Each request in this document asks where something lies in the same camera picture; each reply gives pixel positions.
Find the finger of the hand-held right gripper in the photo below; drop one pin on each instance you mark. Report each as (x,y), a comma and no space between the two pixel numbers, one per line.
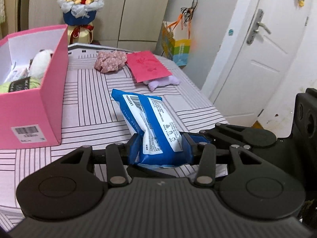
(247,133)

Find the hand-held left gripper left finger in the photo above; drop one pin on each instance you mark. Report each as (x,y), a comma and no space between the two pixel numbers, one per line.
(133,148)

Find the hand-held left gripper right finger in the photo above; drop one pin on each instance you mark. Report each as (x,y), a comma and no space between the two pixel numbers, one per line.
(189,151)

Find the blue wet wipes packet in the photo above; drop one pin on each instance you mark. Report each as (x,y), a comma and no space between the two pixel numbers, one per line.
(158,129)

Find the purple plush toy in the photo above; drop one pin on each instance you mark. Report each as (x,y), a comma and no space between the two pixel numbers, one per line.
(163,81)

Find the pink floral cloth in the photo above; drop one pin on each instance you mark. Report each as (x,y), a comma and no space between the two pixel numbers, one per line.
(110,62)

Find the pink cardboard box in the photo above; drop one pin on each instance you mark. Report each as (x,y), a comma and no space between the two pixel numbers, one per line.
(37,114)

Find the white plush ball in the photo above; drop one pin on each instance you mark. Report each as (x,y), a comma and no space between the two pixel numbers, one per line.
(39,63)

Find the green yarn ball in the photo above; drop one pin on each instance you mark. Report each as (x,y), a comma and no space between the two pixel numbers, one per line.
(3,88)

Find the white door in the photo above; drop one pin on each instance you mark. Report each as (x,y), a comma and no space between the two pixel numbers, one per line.
(267,67)

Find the colourful paper gift bag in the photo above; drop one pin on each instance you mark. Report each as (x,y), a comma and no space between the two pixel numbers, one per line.
(182,52)

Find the round teal sticker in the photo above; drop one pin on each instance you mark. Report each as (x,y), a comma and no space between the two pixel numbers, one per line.
(230,32)

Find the grey wardrobe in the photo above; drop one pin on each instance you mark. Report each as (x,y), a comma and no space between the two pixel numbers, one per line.
(128,10)

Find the yellow flower bouquet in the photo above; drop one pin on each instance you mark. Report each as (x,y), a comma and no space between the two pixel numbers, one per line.
(79,14)

